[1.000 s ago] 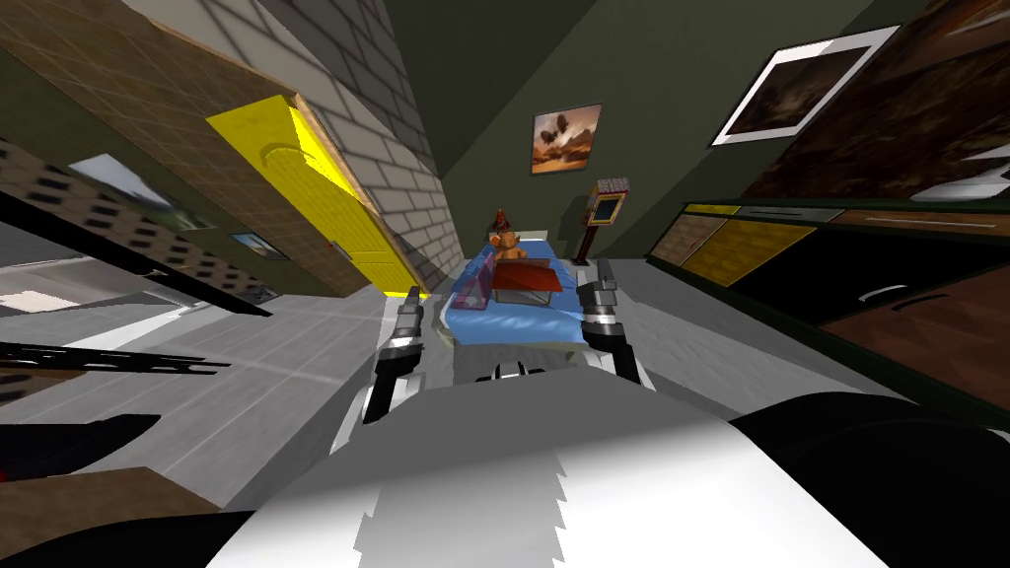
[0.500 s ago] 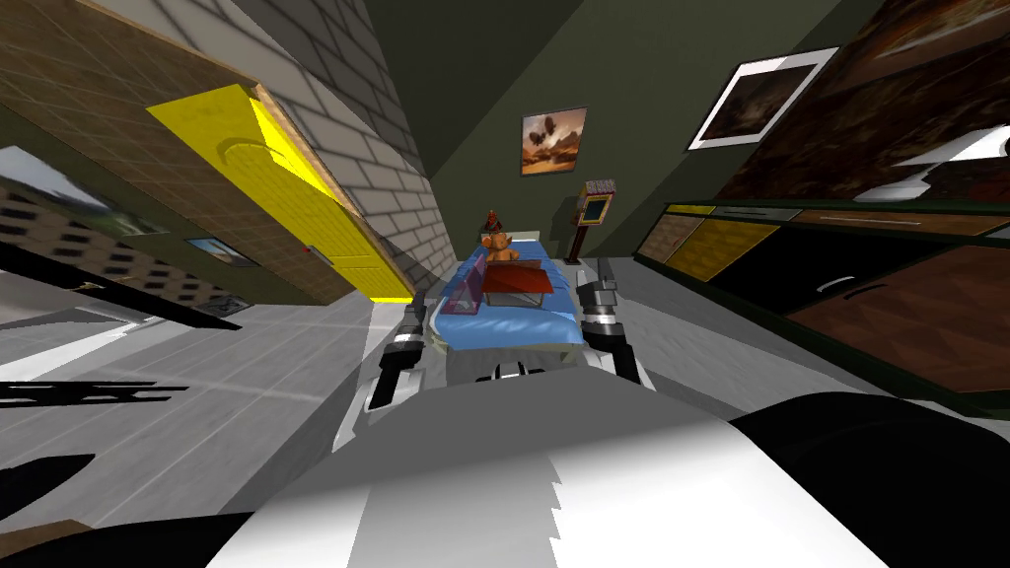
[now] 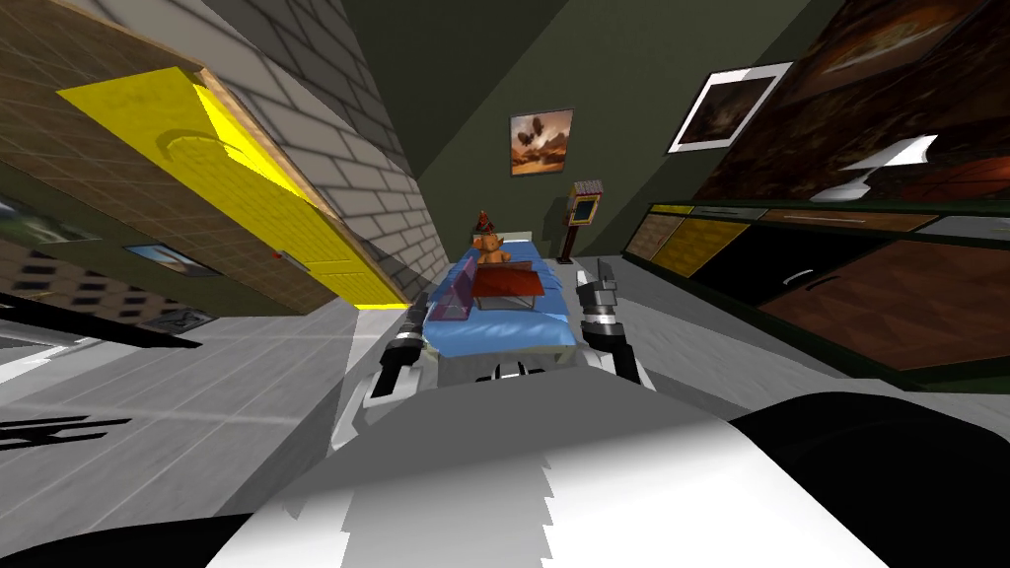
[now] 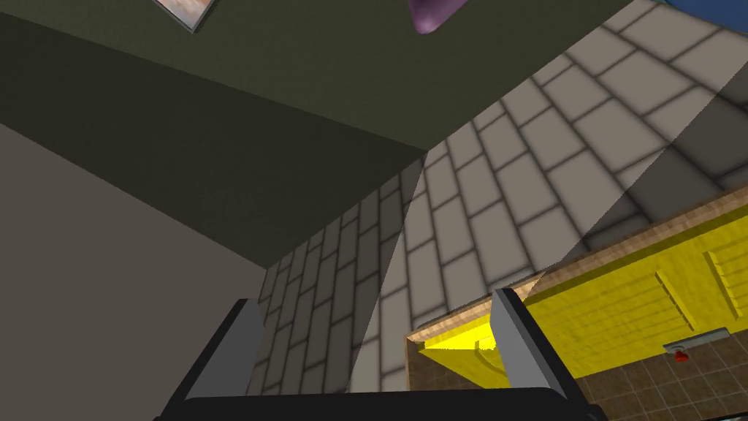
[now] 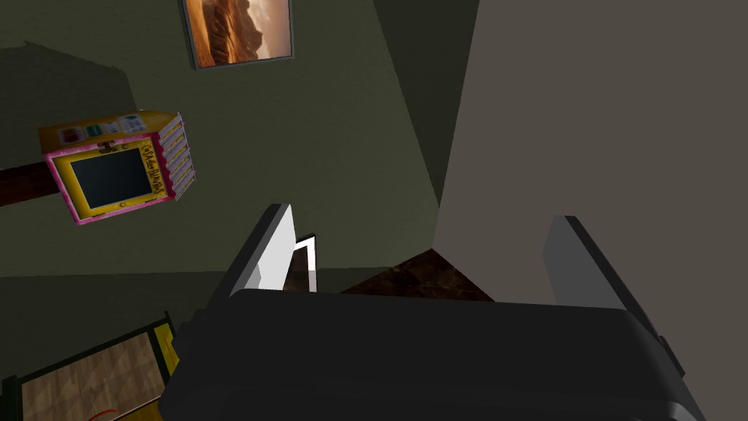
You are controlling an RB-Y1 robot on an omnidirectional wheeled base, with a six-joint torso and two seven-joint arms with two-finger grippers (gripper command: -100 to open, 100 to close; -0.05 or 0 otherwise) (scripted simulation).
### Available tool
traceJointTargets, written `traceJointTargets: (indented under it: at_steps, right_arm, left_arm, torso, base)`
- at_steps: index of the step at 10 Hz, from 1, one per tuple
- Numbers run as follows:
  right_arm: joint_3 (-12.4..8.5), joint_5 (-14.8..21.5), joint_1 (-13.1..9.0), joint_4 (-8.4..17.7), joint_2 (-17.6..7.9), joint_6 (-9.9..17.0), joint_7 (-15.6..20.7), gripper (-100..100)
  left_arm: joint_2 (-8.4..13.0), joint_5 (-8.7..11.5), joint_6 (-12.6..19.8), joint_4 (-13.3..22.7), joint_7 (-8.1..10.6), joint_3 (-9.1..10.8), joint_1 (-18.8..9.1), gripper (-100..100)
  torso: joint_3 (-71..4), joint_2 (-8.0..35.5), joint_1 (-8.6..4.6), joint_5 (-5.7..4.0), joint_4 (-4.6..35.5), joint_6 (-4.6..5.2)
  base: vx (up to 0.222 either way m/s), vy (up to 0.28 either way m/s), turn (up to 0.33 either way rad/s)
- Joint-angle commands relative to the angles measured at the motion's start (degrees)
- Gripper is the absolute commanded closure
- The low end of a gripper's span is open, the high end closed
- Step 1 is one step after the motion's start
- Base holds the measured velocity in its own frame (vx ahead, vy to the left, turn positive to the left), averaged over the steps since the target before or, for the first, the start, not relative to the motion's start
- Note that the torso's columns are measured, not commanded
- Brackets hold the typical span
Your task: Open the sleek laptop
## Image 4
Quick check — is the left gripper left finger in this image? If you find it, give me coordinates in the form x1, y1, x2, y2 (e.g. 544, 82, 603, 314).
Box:
182, 297, 267, 402

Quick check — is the framed wall picture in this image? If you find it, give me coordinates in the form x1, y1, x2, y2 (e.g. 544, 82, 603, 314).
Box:
153, 0, 218, 34

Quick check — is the grey switch with red button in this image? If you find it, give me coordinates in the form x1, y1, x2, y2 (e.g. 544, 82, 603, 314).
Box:
663, 327, 731, 363

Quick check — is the yellow cabinet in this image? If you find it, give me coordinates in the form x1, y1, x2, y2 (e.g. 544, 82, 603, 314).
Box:
405, 186, 748, 392

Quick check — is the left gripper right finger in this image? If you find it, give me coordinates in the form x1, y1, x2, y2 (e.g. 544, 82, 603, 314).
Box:
489, 287, 576, 400

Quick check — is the purple rounded object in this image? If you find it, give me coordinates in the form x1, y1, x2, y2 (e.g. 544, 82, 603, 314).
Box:
407, 0, 468, 35

